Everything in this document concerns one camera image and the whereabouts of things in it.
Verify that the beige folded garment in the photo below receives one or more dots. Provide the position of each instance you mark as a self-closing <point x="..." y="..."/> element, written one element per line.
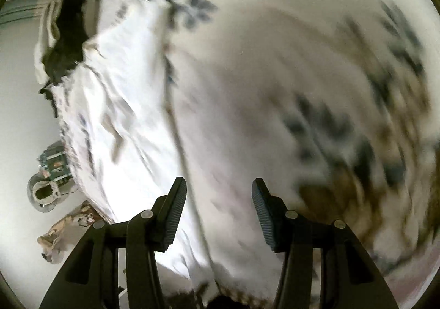
<point x="48" y="31"/>

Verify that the crumpled brown paper bag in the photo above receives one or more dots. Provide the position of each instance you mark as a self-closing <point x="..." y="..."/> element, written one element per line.
<point x="66" y="232"/>

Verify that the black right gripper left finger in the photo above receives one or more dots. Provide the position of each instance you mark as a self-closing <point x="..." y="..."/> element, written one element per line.
<point x="89" y="279"/>

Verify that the floral bed sheet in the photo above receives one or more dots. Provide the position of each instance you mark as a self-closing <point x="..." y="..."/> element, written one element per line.
<point x="334" y="104"/>

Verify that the white garment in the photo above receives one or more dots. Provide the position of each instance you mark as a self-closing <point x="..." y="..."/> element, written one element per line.
<point x="114" y="110"/>

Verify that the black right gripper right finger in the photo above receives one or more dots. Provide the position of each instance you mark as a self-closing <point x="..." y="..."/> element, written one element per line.
<point x="348" y="277"/>

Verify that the black folded garment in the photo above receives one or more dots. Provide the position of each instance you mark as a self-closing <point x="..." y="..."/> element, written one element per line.
<point x="67" y="50"/>

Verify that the white round floor device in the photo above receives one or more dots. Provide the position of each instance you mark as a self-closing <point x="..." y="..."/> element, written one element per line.
<point x="45" y="195"/>

